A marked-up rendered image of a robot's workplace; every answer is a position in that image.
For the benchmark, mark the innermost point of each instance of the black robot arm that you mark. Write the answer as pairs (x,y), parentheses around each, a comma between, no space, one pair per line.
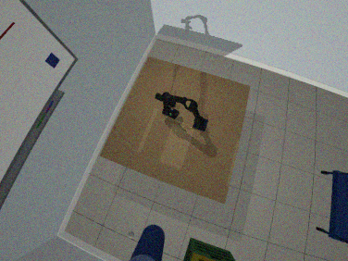
(172,99)

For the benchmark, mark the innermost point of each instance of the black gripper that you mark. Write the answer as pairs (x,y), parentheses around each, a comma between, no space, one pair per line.
(166,109)

